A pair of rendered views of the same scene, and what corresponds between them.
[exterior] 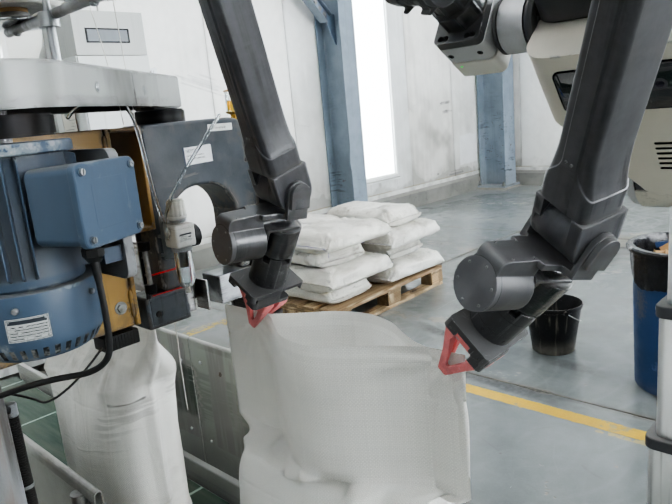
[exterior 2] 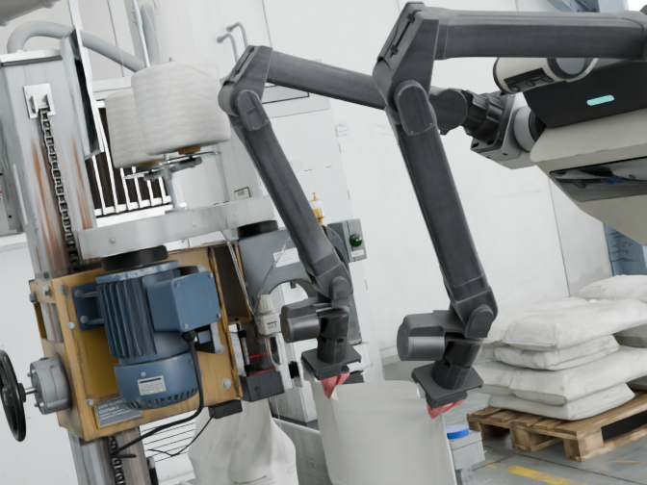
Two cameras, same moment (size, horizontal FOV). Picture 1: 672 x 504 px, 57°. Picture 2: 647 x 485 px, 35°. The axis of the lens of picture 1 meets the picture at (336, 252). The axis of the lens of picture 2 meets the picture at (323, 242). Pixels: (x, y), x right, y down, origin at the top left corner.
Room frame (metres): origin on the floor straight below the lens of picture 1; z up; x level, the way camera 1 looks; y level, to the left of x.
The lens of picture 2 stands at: (-0.89, -0.56, 1.41)
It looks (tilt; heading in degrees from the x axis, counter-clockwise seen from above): 3 degrees down; 19
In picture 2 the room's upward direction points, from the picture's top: 11 degrees counter-clockwise
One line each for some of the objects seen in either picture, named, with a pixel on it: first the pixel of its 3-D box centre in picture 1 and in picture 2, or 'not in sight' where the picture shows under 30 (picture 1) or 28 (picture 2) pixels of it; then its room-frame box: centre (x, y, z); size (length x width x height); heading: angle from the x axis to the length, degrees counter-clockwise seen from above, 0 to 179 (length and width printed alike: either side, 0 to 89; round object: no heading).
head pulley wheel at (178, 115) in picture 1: (158, 117); (257, 229); (1.12, 0.29, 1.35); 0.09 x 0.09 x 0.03
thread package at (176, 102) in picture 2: not in sight; (180, 108); (0.85, 0.28, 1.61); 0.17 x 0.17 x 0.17
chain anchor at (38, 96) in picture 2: not in sight; (39, 99); (0.81, 0.54, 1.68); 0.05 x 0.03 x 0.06; 136
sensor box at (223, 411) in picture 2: (116, 338); (224, 408); (0.96, 0.37, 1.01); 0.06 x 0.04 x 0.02; 136
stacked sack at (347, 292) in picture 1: (316, 284); (556, 395); (4.07, 0.15, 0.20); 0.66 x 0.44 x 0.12; 46
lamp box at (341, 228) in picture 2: not in sight; (347, 241); (1.22, 0.13, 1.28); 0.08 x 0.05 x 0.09; 46
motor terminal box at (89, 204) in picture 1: (88, 211); (185, 308); (0.71, 0.28, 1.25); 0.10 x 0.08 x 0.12; 161
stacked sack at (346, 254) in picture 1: (311, 250); (547, 347); (4.09, 0.16, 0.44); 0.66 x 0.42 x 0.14; 40
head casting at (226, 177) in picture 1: (167, 190); (272, 287); (1.20, 0.31, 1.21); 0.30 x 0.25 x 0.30; 46
